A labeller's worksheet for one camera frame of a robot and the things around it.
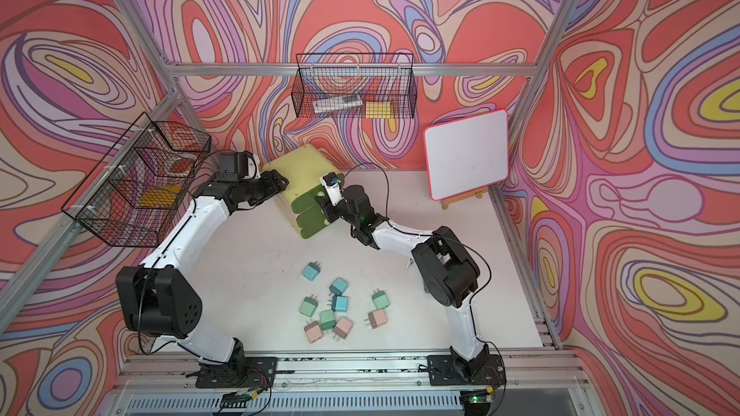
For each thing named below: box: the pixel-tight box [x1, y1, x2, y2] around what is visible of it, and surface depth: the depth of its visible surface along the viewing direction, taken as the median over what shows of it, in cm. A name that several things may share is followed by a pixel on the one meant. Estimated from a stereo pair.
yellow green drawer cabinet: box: [261, 144, 341, 239], surface depth 92 cm
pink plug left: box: [303, 318, 323, 344], surface depth 80 cm
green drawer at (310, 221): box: [295, 209, 331, 239], surface depth 94 cm
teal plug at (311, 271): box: [302, 260, 321, 282], surface depth 92 cm
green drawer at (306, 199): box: [290, 183, 325, 214], surface depth 86 cm
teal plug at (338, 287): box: [328, 277, 349, 299], surface depth 88 cm
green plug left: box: [298, 293, 318, 317], surface depth 85 cm
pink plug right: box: [363, 309, 388, 329], surface depth 83 cm
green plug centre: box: [319, 310, 337, 332], surface depth 82 cm
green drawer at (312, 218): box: [295, 203, 330, 230], surface depth 93 cm
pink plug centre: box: [333, 316, 354, 342], surface depth 81 cm
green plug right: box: [371, 287, 391, 311], surface depth 86 cm
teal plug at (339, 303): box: [326, 294, 349, 312], surface depth 86 cm
